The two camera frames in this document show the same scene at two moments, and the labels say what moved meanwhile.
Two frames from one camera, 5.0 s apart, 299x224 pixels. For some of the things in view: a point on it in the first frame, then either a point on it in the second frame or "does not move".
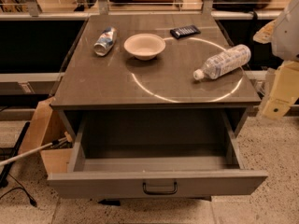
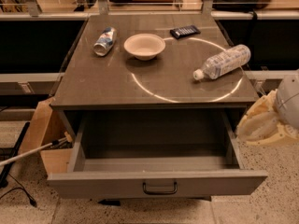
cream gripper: x=288 y=35 -> x=288 y=101
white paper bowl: x=144 y=46 does not move
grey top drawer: x=136 y=152 does not move
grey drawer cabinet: x=153 y=63 does not move
